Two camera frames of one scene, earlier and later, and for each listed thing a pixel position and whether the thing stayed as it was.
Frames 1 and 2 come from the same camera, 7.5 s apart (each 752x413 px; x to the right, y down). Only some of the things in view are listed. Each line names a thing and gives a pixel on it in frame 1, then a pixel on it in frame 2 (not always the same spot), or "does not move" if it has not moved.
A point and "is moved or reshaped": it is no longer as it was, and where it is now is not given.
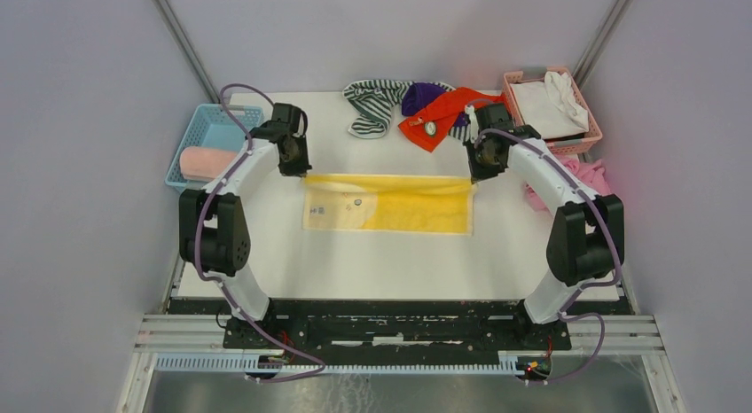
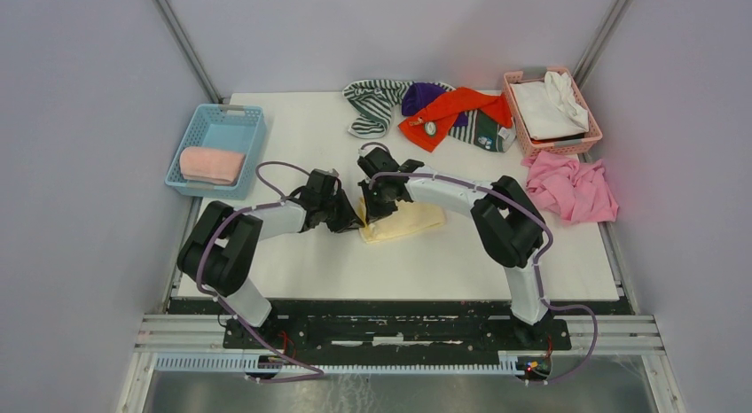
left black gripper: [298, 169] to [349, 219]
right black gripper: [479, 173] to [374, 213]
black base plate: [396, 326] does not move
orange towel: [427, 125] does not move
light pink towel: [203, 164] does not move
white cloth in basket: [552, 108] does not move
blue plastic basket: [210, 126] does not move
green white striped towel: [372, 101] does not move
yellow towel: [387, 203] is moved or reshaped
